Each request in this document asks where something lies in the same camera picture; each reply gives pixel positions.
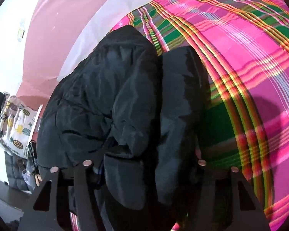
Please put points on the pineapple print fabric bag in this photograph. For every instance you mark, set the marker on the pineapple print fabric bag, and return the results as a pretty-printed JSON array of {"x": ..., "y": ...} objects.
[{"x": 17, "y": 123}]

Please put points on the black puffer jacket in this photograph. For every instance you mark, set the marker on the black puffer jacket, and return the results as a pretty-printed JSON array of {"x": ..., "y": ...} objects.
[{"x": 135, "y": 114}]

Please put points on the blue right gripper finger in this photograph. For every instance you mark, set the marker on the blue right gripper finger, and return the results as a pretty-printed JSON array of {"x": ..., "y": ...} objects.
[{"x": 101, "y": 172}]

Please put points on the white shelf edge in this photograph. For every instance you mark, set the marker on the white shelf edge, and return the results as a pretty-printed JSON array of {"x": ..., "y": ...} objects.
[{"x": 36, "y": 123}]

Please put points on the white bed headboard panel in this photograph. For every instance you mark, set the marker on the white bed headboard panel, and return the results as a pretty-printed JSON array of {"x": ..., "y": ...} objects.
[{"x": 98, "y": 26}]

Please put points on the pink plaid bed blanket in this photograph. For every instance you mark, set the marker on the pink plaid bed blanket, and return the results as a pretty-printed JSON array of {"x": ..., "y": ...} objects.
[{"x": 244, "y": 45}]

